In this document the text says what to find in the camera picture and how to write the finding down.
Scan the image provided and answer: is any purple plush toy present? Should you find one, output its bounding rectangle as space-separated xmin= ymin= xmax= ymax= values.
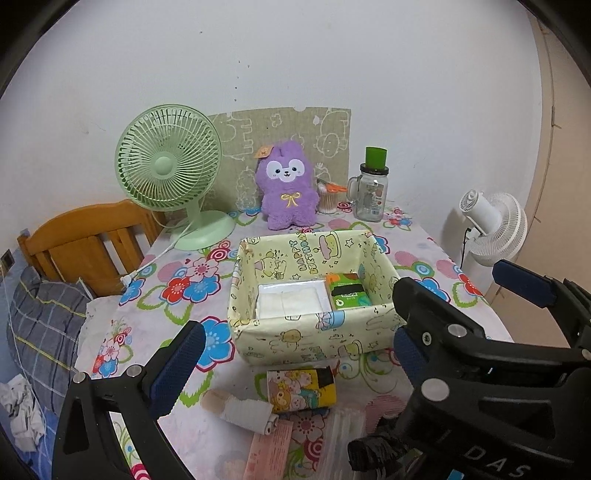
xmin=255 ymin=140 xmax=320 ymax=231

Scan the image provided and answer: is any black bag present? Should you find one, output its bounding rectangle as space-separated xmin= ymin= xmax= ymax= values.
xmin=348 ymin=433 xmax=417 ymax=472

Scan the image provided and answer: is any wooden bed headboard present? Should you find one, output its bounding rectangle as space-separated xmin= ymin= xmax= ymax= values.
xmin=17 ymin=199 xmax=167 ymax=297

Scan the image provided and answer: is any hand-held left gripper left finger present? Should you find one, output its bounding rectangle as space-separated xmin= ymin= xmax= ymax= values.
xmin=52 ymin=320 xmax=206 ymax=480

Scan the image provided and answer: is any beige wooden wardrobe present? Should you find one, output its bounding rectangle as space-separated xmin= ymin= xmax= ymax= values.
xmin=525 ymin=18 xmax=591 ymax=303

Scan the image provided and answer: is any white standing fan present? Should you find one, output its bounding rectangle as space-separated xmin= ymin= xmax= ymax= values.
xmin=459 ymin=188 xmax=528 ymax=298

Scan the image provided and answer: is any white crumpled cloth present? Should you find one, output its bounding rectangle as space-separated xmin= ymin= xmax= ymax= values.
xmin=0 ymin=374 xmax=47 ymax=451

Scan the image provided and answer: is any glass mug jar green lid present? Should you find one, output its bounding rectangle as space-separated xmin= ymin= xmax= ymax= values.
xmin=346 ymin=147 xmax=390 ymax=223

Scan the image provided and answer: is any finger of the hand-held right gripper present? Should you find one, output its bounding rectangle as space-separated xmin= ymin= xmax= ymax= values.
xmin=392 ymin=276 xmax=591 ymax=385
xmin=492 ymin=259 xmax=591 ymax=349

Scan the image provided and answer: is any white beige sock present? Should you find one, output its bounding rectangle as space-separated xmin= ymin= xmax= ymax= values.
xmin=203 ymin=389 xmax=280 ymax=435

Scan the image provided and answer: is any floral tablecloth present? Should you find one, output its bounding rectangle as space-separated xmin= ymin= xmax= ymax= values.
xmin=74 ymin=203 xmax=514 ymax=480

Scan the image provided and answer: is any cotton swab jar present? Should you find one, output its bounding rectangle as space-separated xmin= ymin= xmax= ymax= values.
xmin=316 ymin=177 xmax=348 ymax=214

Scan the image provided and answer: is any white fan power cable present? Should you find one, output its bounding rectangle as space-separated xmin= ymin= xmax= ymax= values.
xmin=121 ymin=220 xmax=195 ymax=288

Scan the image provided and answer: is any green tissue pack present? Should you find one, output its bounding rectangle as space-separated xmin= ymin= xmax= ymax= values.
xmin=325 ymin=273 xmax=373 ymax=311

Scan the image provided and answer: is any green desk fan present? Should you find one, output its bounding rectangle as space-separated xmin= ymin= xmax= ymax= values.
xmin=115 ymin=104 xmax=237 ymax=250

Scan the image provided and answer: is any yellow printed fabric storage box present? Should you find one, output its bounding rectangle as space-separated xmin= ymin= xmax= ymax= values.
xmin=228 ymin=231 xmax=407 ymax=367

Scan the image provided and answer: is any plaid pillow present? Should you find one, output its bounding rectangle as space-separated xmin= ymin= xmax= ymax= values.
xmin=6 ymin=265 xmax=94 ymax=412

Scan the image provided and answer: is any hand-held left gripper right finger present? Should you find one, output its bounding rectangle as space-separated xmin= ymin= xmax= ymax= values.
xmin=394 ymin=326 xmax=467 ymax=450

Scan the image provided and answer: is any white tissue pack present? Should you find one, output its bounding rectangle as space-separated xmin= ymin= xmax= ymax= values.
xmin=255 ymin=280 xmax=331 ymax=319

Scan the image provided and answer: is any clear plastic bag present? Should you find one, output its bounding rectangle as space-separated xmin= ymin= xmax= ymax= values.
xmin=322 ymin=406 xmax=372 ymax=480

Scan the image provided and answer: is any pink packet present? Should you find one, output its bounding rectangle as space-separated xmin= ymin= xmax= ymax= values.
xmin=244 ymin=414 xmax=295 ymax=480

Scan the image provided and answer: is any yellow cartoon printed tissue pack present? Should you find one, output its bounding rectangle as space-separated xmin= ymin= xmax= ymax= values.
xmin=267 ymin=364 xmax=337 ymax=414

